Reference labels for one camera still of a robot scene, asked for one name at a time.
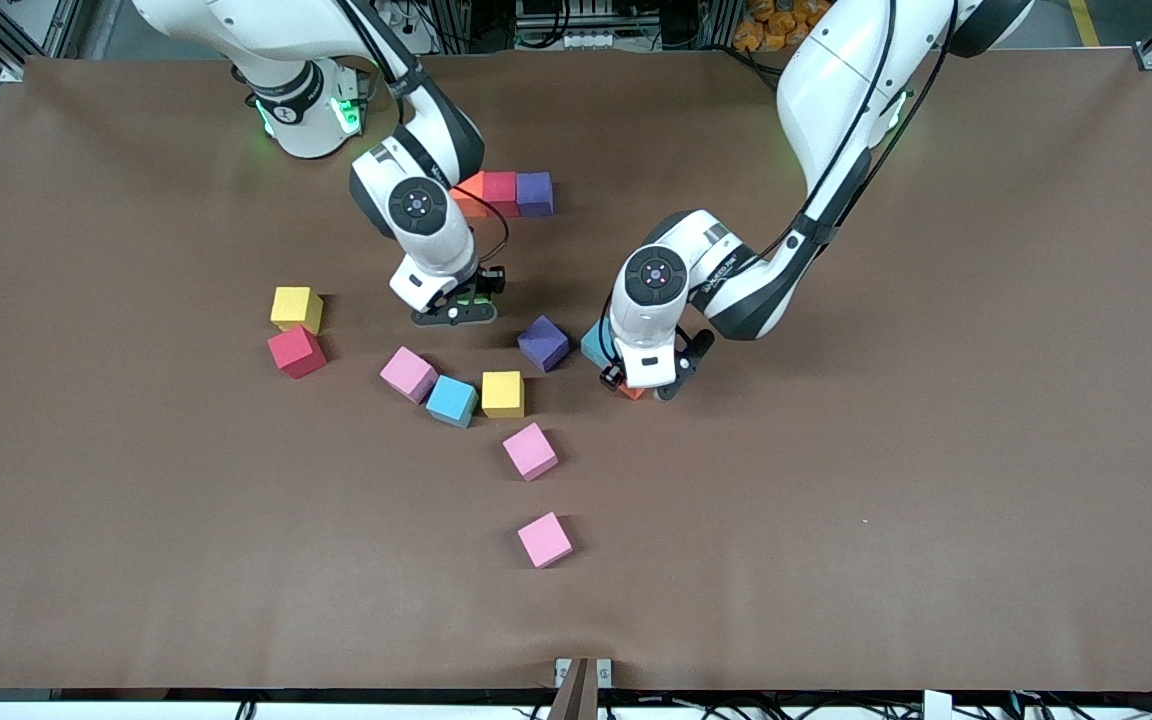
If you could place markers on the yellow foam cube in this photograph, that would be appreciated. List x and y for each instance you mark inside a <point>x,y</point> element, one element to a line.
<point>502,394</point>
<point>296,308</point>

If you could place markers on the green foam cube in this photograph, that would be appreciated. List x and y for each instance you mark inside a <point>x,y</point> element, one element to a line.
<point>469,296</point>

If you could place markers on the red foam cube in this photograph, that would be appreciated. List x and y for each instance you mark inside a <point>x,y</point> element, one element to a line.
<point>501,195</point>
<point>296,352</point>

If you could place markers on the white equipment box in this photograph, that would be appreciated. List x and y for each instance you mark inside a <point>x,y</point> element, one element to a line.
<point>576,25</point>

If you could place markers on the white power strip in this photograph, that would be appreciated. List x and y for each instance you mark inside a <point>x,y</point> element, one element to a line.
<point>406,15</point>

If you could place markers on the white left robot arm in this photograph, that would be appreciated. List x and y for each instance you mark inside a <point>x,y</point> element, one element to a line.
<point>836,100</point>

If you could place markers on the brown table cover sheet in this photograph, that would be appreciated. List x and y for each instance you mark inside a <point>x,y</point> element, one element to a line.
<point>836,500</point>

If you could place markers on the small metal bracket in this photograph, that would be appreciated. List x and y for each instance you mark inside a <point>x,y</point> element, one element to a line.
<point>604,672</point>

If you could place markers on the aluminium frame post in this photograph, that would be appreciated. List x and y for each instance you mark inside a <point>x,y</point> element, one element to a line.
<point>452,25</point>
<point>722,22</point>

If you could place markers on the orange packets pile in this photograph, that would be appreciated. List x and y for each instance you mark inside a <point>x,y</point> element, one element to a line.
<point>776,25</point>

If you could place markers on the blue foam cube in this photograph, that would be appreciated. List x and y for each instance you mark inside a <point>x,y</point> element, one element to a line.
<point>451,400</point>
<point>596,345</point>

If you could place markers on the purple foam cube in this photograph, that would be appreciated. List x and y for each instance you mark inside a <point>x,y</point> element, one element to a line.
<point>543,343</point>
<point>534,195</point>

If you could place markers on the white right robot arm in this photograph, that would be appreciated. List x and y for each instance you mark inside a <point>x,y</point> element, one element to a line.
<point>426,240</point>

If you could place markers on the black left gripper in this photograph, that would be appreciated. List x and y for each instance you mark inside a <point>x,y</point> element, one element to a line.
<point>612,377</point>

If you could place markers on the orange foam cube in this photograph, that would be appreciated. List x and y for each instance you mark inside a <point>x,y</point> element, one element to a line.
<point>471,188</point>
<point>633,392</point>

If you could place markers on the pink foam cube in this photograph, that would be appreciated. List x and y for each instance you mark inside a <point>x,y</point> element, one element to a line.
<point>529,451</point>
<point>408,375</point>
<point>544,540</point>

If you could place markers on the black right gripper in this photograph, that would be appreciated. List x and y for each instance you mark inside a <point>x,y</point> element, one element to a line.
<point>489,279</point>

